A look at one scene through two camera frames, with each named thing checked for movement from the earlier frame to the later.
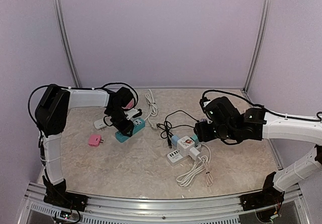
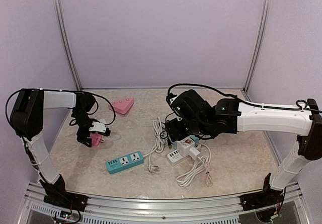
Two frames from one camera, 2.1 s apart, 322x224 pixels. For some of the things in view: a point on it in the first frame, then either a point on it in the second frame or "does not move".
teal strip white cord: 153,110 to 158,145
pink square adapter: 95,140 does not move
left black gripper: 125,129 to 80,134
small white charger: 193,153 does not move
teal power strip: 138,124 to 125,162
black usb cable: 166,134 does not move
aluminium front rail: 113,209 does not move
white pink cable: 209,179 does not move
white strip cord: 199,165 does not move
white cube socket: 183,145 does not move
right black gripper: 202,133 to 173,131
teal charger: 194,138 does not move
